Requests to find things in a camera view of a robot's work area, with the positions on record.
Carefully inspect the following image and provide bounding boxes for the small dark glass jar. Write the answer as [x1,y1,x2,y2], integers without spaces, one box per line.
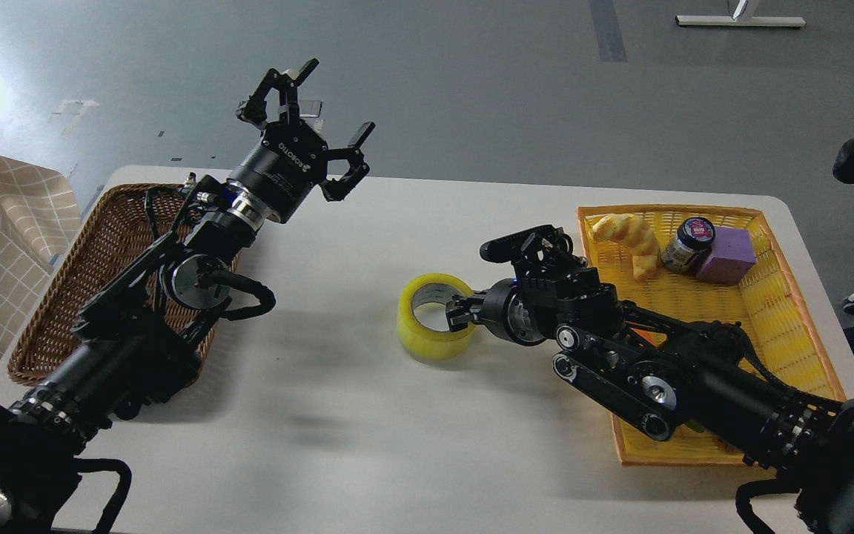
[661,217,716,274]

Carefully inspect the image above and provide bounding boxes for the toy croissant bread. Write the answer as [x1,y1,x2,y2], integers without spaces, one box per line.
[591,214,661,283]

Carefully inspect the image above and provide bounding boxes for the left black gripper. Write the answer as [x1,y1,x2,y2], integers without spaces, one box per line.
[228,59,376,224]

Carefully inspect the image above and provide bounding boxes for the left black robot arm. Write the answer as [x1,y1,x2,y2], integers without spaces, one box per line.
[0,59,375,533]

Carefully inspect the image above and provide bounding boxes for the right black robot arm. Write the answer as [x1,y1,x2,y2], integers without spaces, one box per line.
[446,225,854,533]

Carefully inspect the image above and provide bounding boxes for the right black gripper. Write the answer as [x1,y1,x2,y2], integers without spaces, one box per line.
[446,278,546,347]

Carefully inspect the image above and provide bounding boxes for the purple foam block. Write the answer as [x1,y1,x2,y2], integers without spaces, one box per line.
[694,226,756,286]

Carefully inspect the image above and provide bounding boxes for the white metal stand base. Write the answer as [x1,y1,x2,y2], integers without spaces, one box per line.
[675,1,807,28]

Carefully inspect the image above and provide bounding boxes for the yellow tape roll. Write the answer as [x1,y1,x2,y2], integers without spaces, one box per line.
[397,273,476,360]

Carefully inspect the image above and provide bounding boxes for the brown wicker basket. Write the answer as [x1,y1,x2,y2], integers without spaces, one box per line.
[7,177,256,386]

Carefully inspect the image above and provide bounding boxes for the yellow plastic basket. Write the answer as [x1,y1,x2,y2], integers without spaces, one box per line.
[577,205,847,467]

